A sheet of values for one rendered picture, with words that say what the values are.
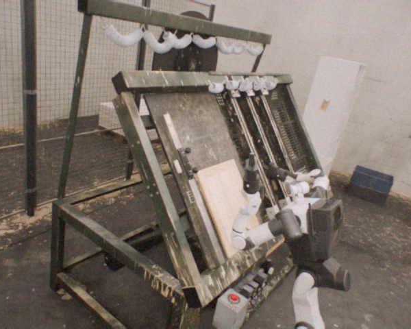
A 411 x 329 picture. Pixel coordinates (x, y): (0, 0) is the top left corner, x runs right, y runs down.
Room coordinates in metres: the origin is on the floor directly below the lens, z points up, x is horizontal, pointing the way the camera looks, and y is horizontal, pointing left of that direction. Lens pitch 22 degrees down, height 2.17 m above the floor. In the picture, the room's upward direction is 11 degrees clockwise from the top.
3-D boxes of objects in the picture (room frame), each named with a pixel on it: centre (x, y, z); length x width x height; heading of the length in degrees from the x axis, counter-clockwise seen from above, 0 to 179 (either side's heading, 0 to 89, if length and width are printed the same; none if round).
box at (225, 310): (1.40, -0.26, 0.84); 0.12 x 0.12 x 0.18; 57
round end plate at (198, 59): (2.88, 0.29, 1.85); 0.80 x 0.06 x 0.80; 147
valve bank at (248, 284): (1.81, -0.44, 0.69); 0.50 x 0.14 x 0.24; 147
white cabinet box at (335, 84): (5.74, -1.77, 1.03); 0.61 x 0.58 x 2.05; 151
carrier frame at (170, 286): (2.73, -0.11, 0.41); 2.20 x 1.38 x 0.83; 147
